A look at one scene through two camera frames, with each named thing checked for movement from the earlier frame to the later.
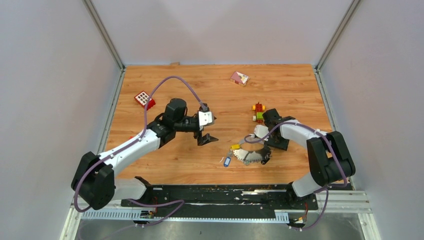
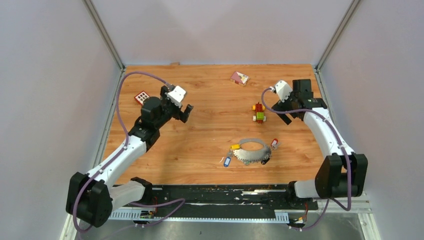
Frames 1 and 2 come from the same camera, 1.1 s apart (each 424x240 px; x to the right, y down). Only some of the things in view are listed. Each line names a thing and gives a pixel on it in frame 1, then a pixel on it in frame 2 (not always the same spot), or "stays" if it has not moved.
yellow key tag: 235,146 stays
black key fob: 264,161 stays
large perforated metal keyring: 254,157 stays
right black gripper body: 276,142 to 288,103
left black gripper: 207,139 to 184,116
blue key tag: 227,162 stays
